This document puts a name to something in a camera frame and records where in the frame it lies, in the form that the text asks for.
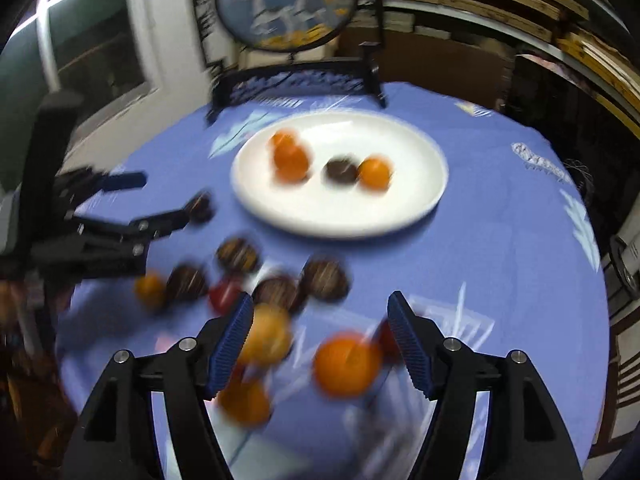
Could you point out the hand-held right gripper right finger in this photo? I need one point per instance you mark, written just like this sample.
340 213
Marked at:
410 345

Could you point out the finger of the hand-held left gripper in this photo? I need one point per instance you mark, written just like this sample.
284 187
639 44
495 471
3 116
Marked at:
165 216
122 181

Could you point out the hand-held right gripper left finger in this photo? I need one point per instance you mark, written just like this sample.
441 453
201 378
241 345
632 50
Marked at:
230 345

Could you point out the pale yellow round fruit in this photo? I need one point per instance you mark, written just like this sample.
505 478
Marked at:
268 336

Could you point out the small red fruit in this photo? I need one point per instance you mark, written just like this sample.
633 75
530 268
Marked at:
223 294

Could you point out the small orange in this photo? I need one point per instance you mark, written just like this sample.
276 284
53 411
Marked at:
281 137
150 290

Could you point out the white oval plate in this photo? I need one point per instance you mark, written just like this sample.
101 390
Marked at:
310 212

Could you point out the yellow-orange citrus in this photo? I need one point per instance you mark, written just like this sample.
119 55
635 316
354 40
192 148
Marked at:
375 174

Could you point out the blue patterned tablecloth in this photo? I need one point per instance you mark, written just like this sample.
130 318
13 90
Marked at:
500 270

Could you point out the window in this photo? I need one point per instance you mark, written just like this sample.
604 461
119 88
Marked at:
85 55

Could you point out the dark round object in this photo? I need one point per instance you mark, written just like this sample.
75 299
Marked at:
624 266

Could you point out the round decorative screen black stand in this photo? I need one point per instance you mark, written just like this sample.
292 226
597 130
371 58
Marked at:
285 5

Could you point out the brown cardboard box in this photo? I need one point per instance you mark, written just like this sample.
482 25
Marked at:
440 70

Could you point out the wooden shelving with boards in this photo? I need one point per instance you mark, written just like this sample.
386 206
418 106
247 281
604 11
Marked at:
525 5

